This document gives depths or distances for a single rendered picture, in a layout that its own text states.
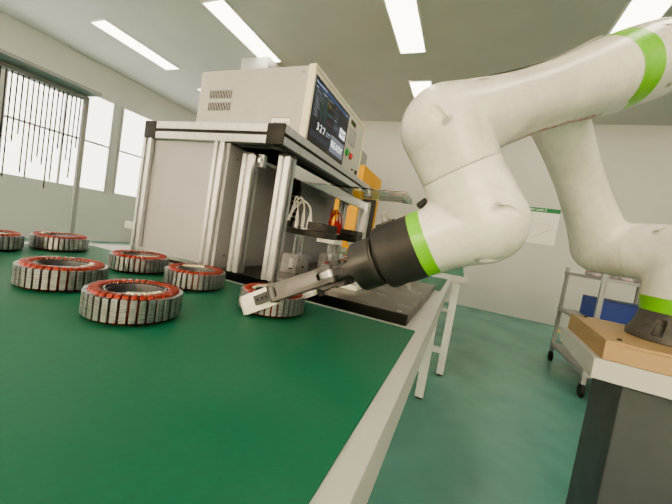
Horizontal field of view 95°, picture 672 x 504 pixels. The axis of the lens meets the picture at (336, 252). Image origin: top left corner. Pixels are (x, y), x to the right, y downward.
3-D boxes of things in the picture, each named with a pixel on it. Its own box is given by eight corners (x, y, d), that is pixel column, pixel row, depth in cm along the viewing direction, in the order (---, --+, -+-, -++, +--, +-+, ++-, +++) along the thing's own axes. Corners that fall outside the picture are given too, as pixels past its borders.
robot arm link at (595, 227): (595, 249, 89) (532, 69, 73) (672, 257, 74) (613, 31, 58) (567, 277, 86) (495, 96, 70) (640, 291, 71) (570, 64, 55)
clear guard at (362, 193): (428, 221, 117) (431, 205, 117) (421, 212, 95) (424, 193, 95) (349, 210, 130) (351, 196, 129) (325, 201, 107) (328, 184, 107)
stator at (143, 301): (68, 305, 40) (71, 277, 40) (160, 300, 49) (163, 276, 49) (92, 333, 33) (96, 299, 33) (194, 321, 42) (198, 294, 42)
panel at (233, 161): (325, 262, 136) (336, 194, 134) (213, 267, 75) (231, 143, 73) (323, 261, 136) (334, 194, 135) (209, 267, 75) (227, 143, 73)
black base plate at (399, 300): (434, 290, 117) (435, 284, 117) (405, 326, 58) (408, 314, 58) (323, 267, 135) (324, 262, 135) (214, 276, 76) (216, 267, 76)
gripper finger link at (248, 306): (281, 302, 46) (278, 303, 46) (246, 315, 49) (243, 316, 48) (275, 283, 47) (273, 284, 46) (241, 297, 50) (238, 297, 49)
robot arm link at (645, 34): (624, 104, 61) (619, 37, 58) (722, 78, 49) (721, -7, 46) (561, 128, 56) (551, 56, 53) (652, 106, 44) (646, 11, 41)
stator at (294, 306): (314, 312, 57) (317, 292, 56) (278, 324, 46) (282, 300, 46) (265, 298, 61) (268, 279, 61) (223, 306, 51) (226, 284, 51)
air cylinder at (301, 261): (307, 273, 93) (310, 254, 92) (295, 274, 86) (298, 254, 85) (293, 269, 95) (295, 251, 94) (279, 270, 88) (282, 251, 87)
